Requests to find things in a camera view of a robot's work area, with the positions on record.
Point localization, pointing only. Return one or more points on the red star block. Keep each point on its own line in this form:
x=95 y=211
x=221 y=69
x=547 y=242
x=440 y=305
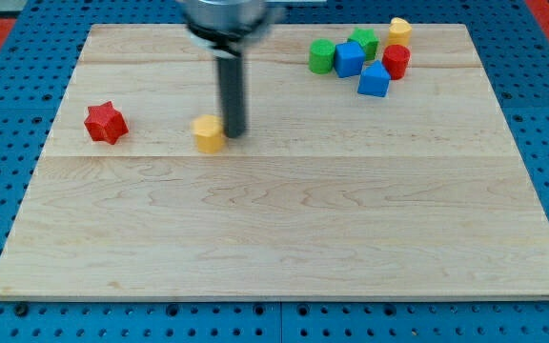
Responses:
x=105 y=123

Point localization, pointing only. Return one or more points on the green cylinder block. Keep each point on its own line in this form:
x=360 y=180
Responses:
x=321 y=56

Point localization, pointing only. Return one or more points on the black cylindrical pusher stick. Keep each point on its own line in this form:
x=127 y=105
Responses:
x=230 y=72

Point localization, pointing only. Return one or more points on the yellow hexagon block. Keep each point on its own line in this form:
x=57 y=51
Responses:
x=208 y=133

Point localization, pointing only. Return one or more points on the green star block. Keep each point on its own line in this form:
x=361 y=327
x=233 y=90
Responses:
x=368 y=41

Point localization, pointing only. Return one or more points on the red cylinder block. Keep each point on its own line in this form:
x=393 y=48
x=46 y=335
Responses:
x=395 y=59

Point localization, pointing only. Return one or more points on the blue triangle block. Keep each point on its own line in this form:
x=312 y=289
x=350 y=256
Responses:
x=374 y=80

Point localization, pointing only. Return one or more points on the wooden board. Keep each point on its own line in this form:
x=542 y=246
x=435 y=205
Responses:
x=331 y=195

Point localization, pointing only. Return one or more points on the yellow heart block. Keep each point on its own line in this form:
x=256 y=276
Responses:
x=400 y=32

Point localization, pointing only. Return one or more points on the blue cube block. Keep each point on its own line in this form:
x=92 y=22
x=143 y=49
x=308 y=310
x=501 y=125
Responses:
x=349 y=59

